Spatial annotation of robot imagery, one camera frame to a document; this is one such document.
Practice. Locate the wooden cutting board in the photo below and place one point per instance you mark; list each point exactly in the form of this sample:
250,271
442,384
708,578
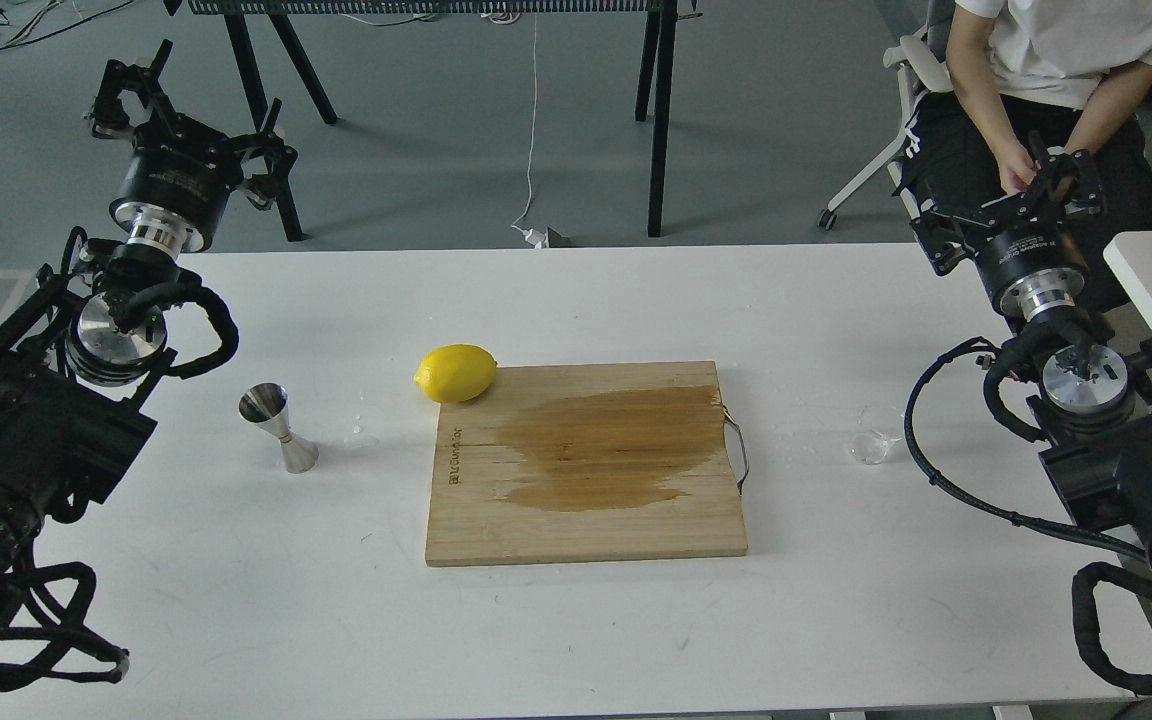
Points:
586,463

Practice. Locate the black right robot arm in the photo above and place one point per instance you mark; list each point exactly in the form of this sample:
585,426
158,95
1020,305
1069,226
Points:
1056,380

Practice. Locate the steel double jigger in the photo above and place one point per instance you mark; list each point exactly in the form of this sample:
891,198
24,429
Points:
266,407

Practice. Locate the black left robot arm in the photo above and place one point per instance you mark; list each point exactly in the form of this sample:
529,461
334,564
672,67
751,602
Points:
79,357

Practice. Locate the yellow lemon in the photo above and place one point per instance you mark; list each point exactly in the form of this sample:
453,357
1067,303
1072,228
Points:
455,373

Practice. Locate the black metal frame table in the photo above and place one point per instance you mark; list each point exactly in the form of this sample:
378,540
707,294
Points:
456,124

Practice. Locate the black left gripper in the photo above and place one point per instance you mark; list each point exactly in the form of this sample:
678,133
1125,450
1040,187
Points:
172,183

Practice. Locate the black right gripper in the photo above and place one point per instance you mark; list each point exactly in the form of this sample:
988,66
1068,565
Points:
1030,268

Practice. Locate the seated person white shirt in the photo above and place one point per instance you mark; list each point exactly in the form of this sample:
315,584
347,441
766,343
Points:
1072,72

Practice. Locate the small clear glass cup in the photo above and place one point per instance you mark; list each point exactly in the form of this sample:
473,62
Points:
878,435

